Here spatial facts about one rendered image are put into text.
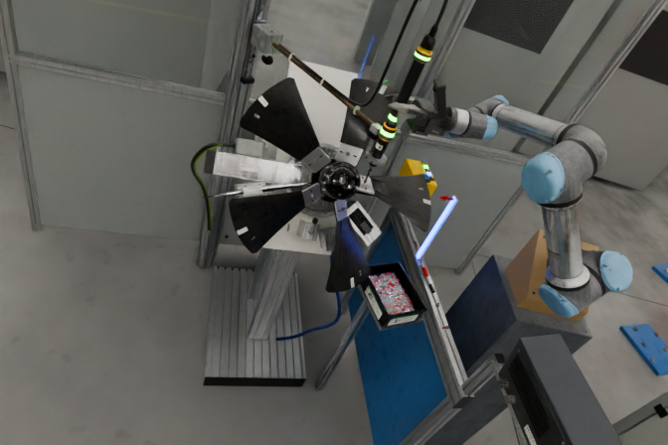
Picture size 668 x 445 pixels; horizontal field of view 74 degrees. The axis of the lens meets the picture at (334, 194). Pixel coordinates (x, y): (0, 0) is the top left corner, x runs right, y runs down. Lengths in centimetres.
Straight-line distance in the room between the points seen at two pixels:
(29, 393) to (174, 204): 100
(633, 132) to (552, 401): 455
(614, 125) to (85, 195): 476
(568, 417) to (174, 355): 168
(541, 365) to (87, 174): 205
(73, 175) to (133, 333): 81
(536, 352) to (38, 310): 207
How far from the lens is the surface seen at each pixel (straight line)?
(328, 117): 166
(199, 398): 221
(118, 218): 260
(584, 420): 119
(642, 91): 530
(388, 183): 151
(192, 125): 215
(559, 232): 133
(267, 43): 167
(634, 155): 572
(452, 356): 159
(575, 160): 123
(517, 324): 165
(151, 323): 238
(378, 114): 146
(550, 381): 120
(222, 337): 227
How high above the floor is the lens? 201
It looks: 37 degrees down
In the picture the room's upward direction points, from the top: 22 degrees clockwise
